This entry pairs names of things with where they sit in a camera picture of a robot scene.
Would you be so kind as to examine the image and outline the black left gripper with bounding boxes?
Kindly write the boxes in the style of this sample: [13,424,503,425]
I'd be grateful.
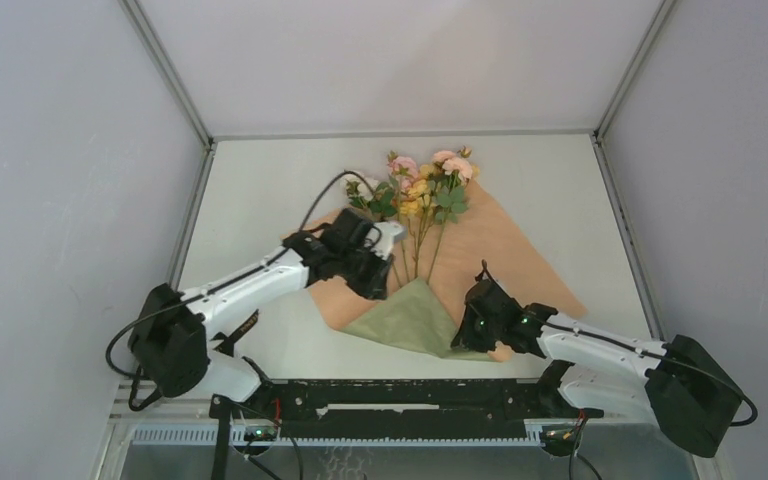
[338,242,395,302]

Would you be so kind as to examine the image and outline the orange green wrapping paper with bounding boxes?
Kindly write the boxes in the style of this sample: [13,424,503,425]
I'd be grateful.
[308,182,587,362]

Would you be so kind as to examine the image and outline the yellow fake flower stem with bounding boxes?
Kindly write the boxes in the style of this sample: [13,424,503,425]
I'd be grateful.
[390,156,441,278]

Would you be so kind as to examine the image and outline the pink fake flower stem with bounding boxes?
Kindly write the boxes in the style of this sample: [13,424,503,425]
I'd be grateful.
[426,145,480,283]
[387,151,420,279]

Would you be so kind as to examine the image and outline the white fake flower stem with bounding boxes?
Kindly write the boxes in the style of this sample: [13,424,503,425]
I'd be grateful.
[341,175,397,221]

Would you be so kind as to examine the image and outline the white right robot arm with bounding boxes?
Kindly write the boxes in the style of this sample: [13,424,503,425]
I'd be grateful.
[451,269,759,458]

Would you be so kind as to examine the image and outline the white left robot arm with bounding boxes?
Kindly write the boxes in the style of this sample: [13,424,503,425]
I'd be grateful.
[114,208,407,417]

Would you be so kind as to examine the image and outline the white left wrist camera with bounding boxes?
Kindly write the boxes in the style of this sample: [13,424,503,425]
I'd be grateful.
[367,221,407,260]

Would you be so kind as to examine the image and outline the black mounting base rail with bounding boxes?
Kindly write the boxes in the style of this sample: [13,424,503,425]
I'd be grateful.
[210,378,581,443]

